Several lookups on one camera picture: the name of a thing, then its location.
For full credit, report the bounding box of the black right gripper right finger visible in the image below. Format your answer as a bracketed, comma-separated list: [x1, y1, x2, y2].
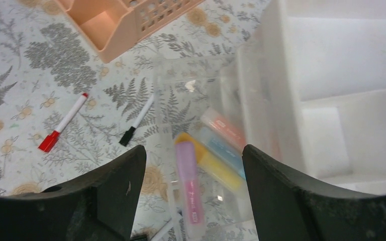
[242, 145, 386, 240]

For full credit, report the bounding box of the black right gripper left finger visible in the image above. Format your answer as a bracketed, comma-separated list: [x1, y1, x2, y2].
[0, 145, 147, 240]

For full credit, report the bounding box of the blue highlighter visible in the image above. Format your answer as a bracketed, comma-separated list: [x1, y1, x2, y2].
[199, 127, 246, 179]

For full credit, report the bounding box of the red cap marker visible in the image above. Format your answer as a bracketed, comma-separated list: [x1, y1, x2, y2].
[38, 93, 88, 153]

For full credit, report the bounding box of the pink purple highlighter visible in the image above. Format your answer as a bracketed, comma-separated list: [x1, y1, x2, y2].
[175, 141, 206, 240]

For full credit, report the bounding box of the white plastic drawer unit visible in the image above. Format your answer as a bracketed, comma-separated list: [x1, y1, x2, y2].
[154, 1, 386, 240]

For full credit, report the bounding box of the black cap marker right group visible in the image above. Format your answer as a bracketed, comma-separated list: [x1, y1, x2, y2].
[130, 234, 148, 241]

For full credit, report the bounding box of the blue cap marker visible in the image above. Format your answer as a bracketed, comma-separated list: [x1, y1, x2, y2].
[149, 209, 182, 241]

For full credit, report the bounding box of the black cap whiteboard marker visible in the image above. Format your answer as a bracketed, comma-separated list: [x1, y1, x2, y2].
[119, 93, 155, 147]

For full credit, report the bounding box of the floral table cloth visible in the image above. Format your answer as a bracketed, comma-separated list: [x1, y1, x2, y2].
[0, 1, 267, 239]

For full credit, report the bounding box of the orange plastic file organizer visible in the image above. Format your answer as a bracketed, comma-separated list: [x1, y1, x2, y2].
[55, 0, 201, 63]

